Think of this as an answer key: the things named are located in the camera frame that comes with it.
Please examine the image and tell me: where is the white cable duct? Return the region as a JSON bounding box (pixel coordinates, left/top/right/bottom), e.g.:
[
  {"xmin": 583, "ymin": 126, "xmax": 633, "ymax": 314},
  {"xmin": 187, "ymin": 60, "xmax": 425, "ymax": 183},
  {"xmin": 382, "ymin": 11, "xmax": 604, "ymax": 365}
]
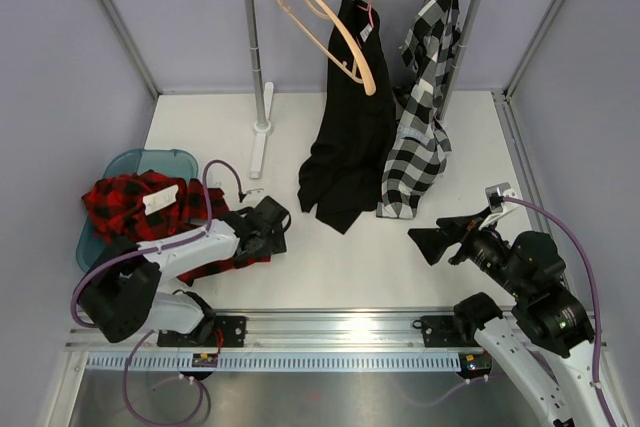
[{"xmin": 87, "ymin": 351, "xmax": 464, "ymax": 373}]

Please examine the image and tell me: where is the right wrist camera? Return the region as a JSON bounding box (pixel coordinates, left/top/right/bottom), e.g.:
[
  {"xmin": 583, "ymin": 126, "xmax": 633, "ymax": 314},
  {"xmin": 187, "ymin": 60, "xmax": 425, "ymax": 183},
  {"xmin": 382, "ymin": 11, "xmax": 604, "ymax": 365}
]
[{"xmin": 480, "ymin": 182, "xmax": 520, "ymax": 230}]

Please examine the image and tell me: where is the white black plaid shirt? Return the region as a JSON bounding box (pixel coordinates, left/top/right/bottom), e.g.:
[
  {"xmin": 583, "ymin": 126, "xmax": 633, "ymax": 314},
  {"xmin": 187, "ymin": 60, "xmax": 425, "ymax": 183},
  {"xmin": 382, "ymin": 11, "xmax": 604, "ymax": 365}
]
[{"xmin": 376, "ymin": 0, "xmax": 461, "ymax": 220}]

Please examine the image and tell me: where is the left aluminium frame post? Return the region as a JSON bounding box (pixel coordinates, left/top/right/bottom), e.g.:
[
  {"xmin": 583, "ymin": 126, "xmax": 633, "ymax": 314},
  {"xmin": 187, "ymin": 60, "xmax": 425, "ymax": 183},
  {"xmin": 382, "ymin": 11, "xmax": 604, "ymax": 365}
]
[{"xmin": 96, "ymin": 0, "xmax": 162, "ymax": 102}]

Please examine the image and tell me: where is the red black plaid shirt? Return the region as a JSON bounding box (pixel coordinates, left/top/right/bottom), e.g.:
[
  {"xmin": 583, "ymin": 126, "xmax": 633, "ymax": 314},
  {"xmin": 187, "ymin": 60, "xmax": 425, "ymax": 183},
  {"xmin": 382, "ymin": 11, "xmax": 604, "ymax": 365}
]
[{"xmin": 82, "ymin": 170, "xmax": 274, "ymax": 287}]

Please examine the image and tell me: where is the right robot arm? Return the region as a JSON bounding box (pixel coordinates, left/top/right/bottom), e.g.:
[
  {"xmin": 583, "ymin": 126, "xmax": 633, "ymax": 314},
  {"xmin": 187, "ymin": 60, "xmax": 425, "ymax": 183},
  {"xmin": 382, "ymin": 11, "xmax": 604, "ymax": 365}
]
[{"xmin": 408, "ymin": 195, "xmax": 626, "ymax": 426}]

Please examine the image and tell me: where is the wooden hanger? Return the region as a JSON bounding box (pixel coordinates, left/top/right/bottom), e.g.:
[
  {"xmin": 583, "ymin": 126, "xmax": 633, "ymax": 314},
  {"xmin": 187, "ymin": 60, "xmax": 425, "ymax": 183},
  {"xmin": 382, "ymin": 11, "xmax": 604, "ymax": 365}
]
[{"xmin": 268, "ymin": 0, "xmax": 377, "ymax": 97}]

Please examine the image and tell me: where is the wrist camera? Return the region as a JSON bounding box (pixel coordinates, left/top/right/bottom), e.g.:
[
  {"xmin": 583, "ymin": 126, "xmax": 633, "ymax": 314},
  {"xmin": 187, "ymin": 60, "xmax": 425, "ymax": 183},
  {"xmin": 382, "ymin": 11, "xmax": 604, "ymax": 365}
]
[
  {"xmin": 241, "ymin": 188, "xmax": 265, "ymax": 205},
  {"xmin": 480, "ymin": 182, "xmax": 520, "ymax": 230}
]

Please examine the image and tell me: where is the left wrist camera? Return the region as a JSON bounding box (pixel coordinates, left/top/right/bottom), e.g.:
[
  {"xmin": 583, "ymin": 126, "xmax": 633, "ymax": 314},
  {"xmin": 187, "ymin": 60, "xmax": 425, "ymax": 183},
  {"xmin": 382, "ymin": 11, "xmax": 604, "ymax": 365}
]
[{"xmin": 241, "ymin": 188, "xmax": 265, "ymax": 205}]

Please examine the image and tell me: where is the teal plastic bin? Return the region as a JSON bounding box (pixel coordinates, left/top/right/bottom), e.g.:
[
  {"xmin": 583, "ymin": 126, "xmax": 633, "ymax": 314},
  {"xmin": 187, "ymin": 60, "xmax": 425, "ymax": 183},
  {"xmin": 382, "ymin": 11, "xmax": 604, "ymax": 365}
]
[{"xmin": 76, "ymin": 149, "xmax": 198, "ymax": 272}]

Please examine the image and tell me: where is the aluminium frame post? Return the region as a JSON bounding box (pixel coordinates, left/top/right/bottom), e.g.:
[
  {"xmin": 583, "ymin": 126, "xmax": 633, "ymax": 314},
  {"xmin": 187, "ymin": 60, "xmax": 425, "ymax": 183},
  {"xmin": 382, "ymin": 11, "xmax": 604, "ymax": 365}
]
[
  {"xmin": 503, "ymin": 0, "xmax": 567, "ymax": 102},
  {"xmin": 96, "ymin": 0, "xmax": 162, "ymax": 102}
]

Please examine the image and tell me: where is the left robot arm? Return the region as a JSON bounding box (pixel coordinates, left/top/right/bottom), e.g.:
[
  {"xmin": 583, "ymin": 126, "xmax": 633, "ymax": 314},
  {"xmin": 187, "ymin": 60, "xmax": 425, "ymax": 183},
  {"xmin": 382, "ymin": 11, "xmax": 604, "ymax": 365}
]
[{"xmin": 71, "ymin": 196, "xmax": 291, "ymax": 347}]

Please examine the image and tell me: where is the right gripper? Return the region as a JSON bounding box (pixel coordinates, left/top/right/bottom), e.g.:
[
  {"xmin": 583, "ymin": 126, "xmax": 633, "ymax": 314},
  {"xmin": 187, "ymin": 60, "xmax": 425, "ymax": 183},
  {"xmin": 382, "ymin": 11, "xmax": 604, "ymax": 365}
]
[{"xmin": 408, "ymin": 204, "xmax": 528, "ymax": 299}]

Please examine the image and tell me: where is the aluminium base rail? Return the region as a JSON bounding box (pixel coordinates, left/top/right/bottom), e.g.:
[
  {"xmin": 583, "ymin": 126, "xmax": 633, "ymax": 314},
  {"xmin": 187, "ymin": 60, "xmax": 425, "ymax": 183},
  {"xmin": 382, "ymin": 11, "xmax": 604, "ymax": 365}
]
[{"xmin": 64, "ymin": 309, "xmax": 609, "ymax": 353}]

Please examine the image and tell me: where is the right aluminium frame post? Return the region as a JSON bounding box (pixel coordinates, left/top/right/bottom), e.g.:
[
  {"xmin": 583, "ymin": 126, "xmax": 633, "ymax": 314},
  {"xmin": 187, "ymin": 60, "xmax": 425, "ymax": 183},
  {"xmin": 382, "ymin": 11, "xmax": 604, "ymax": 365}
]
[{"xmin": 503, "ymin": 0, "xmax": 567, "ymax": 102}]

